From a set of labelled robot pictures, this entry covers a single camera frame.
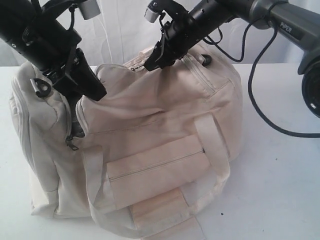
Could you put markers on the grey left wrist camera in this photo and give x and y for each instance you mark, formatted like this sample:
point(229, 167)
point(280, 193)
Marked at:
point(88, 8)

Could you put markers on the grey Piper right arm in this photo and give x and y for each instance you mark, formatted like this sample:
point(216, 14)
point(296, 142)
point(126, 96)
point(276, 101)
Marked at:
point(300, 26)

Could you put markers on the white backdrop curtain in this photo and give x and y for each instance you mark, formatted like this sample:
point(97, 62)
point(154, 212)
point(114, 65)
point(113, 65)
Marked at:
point(120, 32)

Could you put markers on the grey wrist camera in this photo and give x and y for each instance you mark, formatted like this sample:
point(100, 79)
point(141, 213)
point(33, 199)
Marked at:
point(88, 8)
point(156, 8)

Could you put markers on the cream duffel bag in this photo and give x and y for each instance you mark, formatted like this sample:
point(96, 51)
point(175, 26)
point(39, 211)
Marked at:
point(152, 154)

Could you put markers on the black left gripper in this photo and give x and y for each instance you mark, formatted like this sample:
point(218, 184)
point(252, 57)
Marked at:
point(53, 50)

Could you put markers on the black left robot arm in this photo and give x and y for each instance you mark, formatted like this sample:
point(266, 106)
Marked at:
point(13, 11)

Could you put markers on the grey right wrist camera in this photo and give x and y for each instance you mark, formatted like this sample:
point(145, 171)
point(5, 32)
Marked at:
point(156, 8)

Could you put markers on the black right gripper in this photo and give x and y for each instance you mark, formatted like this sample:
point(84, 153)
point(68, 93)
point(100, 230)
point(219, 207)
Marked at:
point(179, 36)

